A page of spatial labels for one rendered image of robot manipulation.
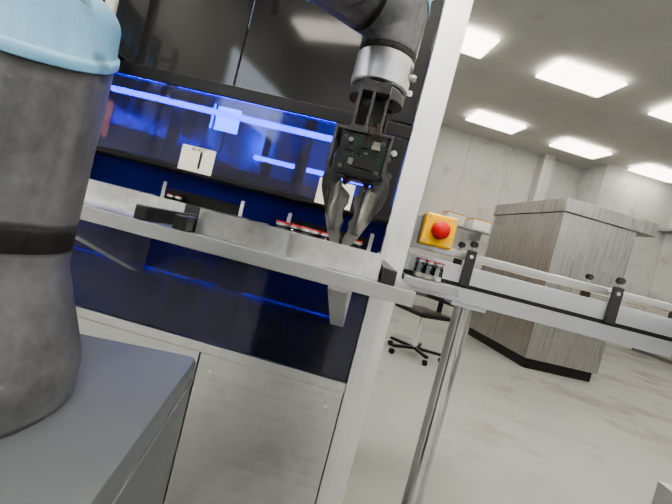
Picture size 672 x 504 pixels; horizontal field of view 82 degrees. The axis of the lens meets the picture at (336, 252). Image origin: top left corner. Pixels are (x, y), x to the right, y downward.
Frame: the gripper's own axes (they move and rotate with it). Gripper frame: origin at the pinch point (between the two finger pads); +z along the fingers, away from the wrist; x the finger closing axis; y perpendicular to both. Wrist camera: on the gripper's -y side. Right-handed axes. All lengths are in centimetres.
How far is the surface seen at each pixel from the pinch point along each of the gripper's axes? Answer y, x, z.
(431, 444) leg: -50, 33, 46
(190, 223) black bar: 2.6, -20.2, 2.5
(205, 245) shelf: 3.9, -16.9, 4.7
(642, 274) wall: -1048, 721, -106
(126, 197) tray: -10.2, -38.4, 1.8
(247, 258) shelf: 3.9, -11.0, 4.9
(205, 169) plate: -36, -38, -8
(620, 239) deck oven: -434, 287, -81
